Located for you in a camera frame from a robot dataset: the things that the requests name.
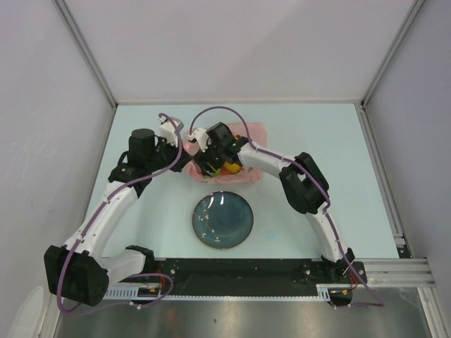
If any white slotted cable duct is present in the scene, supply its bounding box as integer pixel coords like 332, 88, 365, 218
103, 286, 140, 300

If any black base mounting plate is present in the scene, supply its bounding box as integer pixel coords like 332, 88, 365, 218
151, 258, 357, 297

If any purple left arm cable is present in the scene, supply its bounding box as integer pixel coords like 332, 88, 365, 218
56, 112, 183, 313

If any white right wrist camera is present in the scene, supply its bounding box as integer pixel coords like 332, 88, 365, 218
185, 128, 210, 154

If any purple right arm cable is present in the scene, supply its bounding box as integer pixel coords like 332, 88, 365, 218
189, 106, 385, 308

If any yellow fake lemon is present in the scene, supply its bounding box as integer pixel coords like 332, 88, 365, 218
220, 162, 242, 175

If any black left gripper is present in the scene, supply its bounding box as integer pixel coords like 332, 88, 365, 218
146, 135, 192, 173

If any dark teal ceramic plate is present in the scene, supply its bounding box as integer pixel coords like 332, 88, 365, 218
191, 191, 254, 250

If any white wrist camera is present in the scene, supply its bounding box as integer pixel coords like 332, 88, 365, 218
159, 117, 184, 147
185, 128, 210, 154

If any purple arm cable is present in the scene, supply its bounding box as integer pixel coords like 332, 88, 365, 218
56, 112, 183, 313
189, 106, 385, 308

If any pink plastic bag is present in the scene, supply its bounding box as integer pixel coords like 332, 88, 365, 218
183, 123, 268, 184

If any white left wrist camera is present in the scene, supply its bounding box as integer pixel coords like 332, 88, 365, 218
159, 117, 184, 147

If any aluminium frame rail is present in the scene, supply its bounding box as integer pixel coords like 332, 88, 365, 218
362, 258, 435, 288

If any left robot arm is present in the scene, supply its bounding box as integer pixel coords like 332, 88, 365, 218
44, 124, 190, 306

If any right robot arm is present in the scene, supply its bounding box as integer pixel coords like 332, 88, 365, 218
188, 123, 355, 282

